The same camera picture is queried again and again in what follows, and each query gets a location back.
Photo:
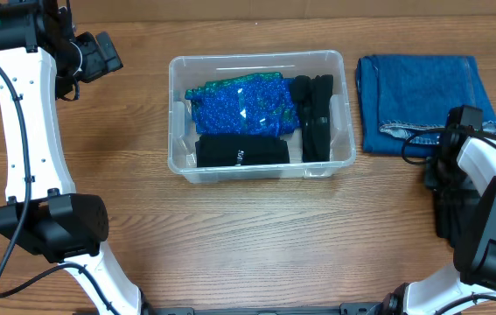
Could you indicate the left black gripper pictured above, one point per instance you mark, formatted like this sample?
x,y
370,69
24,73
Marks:
x,y
97,64

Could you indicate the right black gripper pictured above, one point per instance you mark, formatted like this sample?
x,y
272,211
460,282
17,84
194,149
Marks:
x,y
433,183

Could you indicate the blue denim jeans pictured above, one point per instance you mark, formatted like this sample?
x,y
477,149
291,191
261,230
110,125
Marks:
x,y
400,95

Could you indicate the black cloth with tape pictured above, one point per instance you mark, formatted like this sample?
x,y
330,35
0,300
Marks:
x,y
312,97

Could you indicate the blue green sequin cloth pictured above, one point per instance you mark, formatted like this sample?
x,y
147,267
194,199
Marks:
x,y
255,104

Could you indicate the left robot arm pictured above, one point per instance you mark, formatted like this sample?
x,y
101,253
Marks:
x,y
42,61

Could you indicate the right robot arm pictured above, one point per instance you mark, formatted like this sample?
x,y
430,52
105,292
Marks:
x,y
463,146

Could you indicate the clear plastic storage bin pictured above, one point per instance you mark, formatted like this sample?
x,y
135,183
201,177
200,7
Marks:
x,y
186,72

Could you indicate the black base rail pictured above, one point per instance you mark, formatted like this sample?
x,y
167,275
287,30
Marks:
x,y
369,308

